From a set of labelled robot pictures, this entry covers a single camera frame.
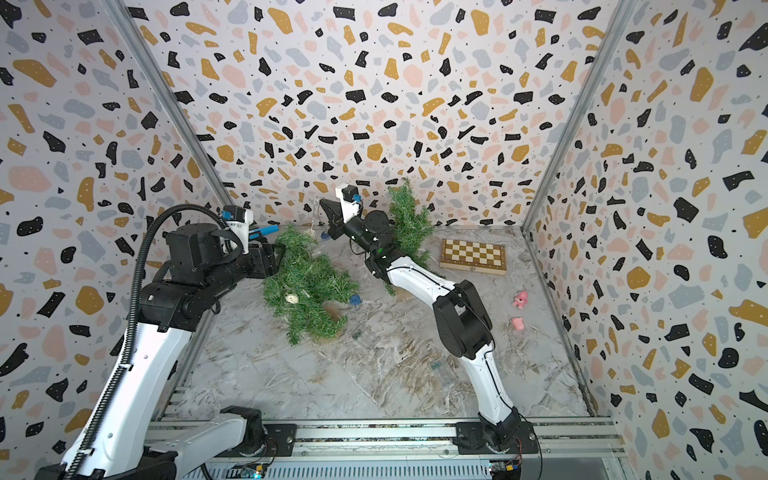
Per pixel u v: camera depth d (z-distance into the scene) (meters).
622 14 0.72
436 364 0.86
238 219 0.56
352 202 0.70
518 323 0.94
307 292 0.70
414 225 0.73
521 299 1.00
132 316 0.40
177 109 0.86
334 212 0.74
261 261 0.58
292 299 0.69
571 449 0.74
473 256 1.10
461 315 0.59
